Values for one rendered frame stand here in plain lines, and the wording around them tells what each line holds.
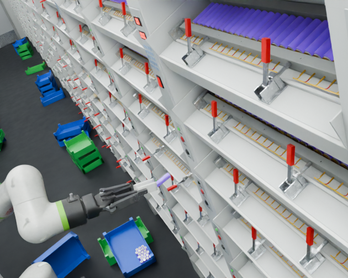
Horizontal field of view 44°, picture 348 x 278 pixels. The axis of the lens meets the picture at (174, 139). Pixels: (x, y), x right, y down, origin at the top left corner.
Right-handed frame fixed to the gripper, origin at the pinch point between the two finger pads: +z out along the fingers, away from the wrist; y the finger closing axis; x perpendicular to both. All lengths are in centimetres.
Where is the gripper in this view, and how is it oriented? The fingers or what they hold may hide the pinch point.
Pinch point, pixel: (145, 187)
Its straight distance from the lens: 140.4
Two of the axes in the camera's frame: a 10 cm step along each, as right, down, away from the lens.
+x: 1.4, 8.9, 4.3
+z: 9.1, -2.8, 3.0
